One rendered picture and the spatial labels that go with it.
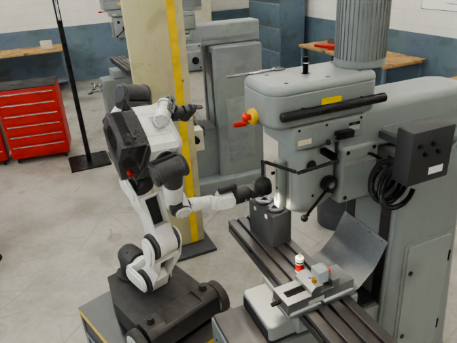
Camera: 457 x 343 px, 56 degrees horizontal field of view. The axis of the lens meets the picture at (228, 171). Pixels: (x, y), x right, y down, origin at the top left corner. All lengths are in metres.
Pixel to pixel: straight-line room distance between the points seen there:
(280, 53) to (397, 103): 7.24
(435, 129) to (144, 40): 2.15
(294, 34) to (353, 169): 7.43
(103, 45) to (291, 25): 4.29
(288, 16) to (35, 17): 5.26
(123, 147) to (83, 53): 8.79
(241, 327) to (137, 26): 2.08
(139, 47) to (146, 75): 0.20
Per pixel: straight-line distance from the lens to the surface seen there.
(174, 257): 2.36
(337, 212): 4.00
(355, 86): 1.68
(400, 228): 2.10
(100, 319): 2.83
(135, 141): 1.84
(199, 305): 2.50
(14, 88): 6.06
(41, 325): 3.56
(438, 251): 2.35
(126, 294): 2.69
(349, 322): 1.94
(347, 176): 1.83
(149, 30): 3.21
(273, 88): 1.52
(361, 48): 1.74
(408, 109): 1.94
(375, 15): 1.73
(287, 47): 9.09
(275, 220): 2.21
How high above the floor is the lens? 2.29
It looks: 26 degrees down
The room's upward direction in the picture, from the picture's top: 3 degrees counter-clockwise
